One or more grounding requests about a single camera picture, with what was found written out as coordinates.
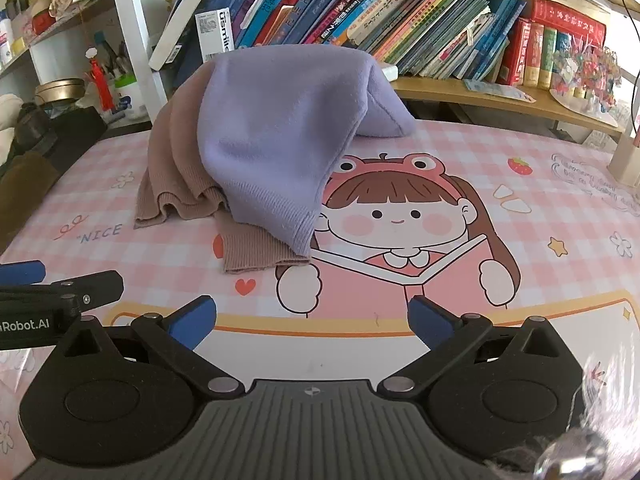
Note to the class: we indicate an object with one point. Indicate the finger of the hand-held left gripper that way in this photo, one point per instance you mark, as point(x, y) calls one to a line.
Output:
point(22, 272)
point(95, 287)

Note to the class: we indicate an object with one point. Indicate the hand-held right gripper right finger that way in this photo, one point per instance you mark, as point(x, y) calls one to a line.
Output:
point(430, 325)

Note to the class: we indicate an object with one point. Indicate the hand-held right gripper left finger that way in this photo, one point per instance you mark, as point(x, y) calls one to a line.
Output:
point(192, 322)

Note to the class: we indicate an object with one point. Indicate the purple and brown sweater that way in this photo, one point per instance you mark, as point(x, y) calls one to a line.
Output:
point(275, 130)

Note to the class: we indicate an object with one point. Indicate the dark cloth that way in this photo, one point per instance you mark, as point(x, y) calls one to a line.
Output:
point(45, 160)

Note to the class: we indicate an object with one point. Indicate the pink cartoon printed desk mat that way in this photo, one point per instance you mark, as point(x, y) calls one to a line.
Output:
point(525, 240)

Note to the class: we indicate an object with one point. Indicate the white cloth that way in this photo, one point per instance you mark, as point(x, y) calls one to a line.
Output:
point(7, 120)

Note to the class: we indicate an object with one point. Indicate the gold round tin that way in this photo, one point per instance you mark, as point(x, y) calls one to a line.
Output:
point(57, 91)

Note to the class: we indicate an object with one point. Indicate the green lid cup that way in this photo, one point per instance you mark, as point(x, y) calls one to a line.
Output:
point(130, 100)

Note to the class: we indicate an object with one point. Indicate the shiny crinkled plastic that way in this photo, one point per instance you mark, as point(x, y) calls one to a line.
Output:
point(610, 410)

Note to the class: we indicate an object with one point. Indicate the wooden bookshelf board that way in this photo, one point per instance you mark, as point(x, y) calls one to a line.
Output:
point(450, 94)

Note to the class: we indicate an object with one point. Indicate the blue pamphlet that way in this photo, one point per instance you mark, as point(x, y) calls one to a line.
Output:
point(497, 90)

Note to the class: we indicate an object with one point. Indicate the white charger block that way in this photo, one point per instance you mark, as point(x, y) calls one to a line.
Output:
point(389, 72)

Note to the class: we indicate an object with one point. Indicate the beige pen holder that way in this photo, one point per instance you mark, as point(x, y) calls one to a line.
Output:
point(625, 157)

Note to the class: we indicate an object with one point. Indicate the cluttered side shelf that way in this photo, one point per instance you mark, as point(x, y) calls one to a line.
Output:
point(55, 15)

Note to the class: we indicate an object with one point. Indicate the white and orange upright box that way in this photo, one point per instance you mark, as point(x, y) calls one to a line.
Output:
point(214, 35)

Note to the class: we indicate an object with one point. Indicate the pastel flower figurine display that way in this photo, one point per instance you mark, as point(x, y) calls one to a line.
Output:
point(585, 75)

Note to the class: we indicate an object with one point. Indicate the row of colourful books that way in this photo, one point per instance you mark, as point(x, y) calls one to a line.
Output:
point(410, 20)

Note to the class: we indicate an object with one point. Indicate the white shelf frame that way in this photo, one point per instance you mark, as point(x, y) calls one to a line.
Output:
point(137, 35)

